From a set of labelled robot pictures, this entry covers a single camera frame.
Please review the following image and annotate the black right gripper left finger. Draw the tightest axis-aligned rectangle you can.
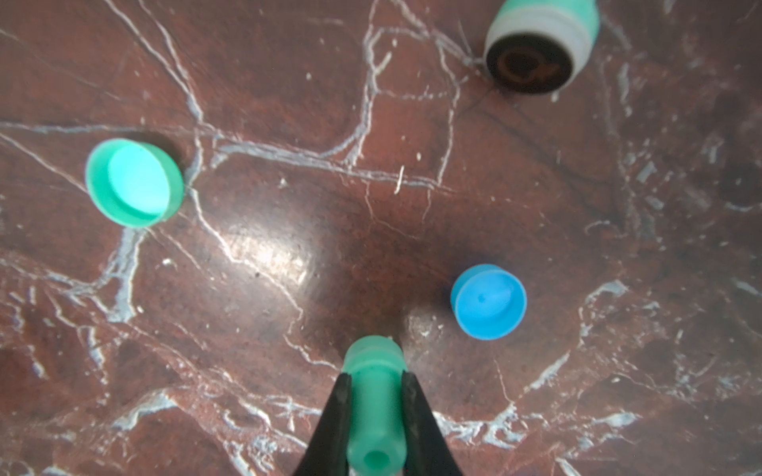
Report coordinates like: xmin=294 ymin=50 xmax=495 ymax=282
xmin=293 ymin=373 xmax=352 ymax=476

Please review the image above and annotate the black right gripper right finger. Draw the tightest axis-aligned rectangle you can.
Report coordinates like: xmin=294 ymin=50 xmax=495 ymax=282
xmin=401 ymin=371 xmax=464 ymax=476

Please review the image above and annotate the green stamp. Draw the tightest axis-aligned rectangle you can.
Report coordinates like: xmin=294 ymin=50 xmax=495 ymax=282
xmin=484 ymin=0 xmax=600 ymax=94
xmin=343 ymin=335 xmax=407 ymax=475

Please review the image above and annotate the blue cap centre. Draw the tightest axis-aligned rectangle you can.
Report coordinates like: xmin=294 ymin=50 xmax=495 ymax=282
xmin=450 ymin=264 xmax=528 ymax=341

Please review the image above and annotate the green cap top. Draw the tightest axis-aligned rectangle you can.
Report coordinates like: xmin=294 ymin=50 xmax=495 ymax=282
xmin=85 ymin=138 xmax=185 ymax=228

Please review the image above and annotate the green stamp lying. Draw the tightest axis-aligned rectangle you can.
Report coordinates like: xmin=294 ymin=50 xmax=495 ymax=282
xmin=484 ymin=0 xmax=600 ymax=94

